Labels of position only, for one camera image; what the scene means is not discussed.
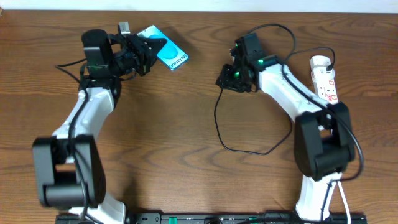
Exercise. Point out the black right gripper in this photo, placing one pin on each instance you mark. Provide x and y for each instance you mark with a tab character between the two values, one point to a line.
225	82

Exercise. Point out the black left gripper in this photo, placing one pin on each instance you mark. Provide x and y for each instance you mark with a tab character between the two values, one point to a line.
142	51

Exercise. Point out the Galaxy smartphone with cyan screen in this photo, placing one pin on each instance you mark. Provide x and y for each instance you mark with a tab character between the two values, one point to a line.
171	55

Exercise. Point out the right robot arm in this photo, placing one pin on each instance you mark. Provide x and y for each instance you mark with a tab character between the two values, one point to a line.
324	143

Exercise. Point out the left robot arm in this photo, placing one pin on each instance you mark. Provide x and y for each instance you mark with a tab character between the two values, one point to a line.
68	170

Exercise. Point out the white USB charger plug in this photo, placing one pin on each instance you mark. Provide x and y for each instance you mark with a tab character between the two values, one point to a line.
319	65

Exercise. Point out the white power strip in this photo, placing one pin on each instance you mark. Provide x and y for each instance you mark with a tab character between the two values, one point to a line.
326	89

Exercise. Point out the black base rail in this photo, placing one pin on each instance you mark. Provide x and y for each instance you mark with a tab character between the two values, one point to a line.
211	218

